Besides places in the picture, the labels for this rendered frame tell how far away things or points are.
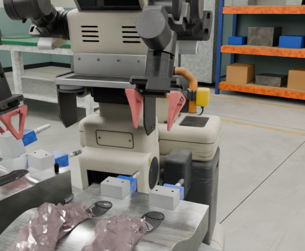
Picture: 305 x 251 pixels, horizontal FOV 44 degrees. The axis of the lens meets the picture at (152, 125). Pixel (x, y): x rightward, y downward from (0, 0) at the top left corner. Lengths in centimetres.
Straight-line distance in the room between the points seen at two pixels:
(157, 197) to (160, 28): 32
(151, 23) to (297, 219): 198
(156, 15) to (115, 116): 51
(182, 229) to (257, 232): 167
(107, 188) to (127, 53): 45
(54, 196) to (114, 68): 42
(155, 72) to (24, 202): 36
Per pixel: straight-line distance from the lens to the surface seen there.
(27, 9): 109
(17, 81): 473
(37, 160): 84
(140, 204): 75
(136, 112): 78
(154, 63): 75
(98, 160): 115
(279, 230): 238
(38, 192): 80
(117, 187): 76
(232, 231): 229
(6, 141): 91
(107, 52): 110
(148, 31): 71
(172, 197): 72
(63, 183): 83
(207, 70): 623
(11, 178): 84
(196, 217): 71
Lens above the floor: 121
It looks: 17 degrees down
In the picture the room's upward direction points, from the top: straight up
